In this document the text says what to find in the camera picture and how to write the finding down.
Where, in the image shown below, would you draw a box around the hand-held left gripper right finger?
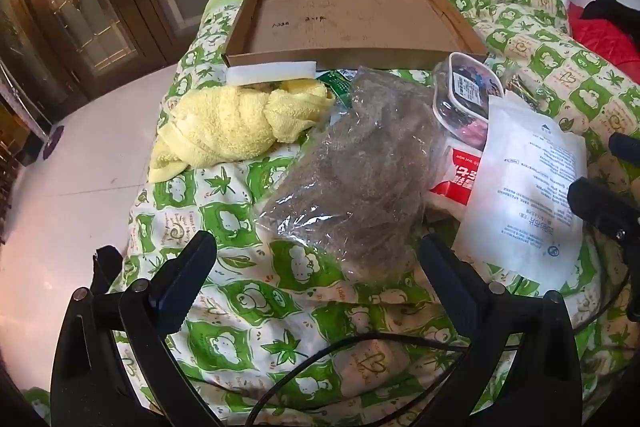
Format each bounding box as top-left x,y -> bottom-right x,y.
417,234 -> 583,427

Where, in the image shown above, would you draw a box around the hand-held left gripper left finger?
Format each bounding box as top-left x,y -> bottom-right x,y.
50,229 -> 221,427

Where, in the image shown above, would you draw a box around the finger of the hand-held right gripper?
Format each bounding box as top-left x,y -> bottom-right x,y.
567,177 -> 640,245
608,132 -> 640,170

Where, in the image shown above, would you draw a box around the white printed packet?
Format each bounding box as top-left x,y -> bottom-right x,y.
452,96 -> 590,297

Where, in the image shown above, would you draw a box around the red wet wipes pack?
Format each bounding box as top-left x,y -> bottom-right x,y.
429,146 -> 486,212

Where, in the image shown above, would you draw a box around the small clear packet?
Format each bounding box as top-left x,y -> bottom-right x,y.
506,74 -> 540,108

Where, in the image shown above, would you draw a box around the grey fibre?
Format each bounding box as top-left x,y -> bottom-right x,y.
260,66 -> 453,285

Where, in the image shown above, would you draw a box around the clear plastic lidded container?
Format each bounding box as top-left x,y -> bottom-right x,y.
432,53 -> 503,152

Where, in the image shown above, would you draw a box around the yellow towel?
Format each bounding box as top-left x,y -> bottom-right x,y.
150,78 -> 336,184

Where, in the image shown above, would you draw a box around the white fluffy strip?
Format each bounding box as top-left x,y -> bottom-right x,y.
226,61 -> 318,85

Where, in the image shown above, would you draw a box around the shallow cardboard box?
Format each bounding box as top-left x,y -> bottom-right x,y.
221,0 -> 488,72

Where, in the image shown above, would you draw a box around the red cloth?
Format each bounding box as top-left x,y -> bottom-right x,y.
567,4 -> 640,75

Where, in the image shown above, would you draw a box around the green printed quilt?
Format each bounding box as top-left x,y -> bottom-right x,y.
27,0 -> 640,427

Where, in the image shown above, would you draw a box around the black cloth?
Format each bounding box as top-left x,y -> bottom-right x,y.
582,0 -> 640,38

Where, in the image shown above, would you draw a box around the purple floor object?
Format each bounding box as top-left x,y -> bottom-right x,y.
41,126 -> 67,161

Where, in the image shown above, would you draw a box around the green and white packet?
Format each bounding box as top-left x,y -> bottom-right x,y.
316,69 -> 357,105

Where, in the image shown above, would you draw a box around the black cable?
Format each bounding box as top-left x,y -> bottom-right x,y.
245,252 -> 633,427

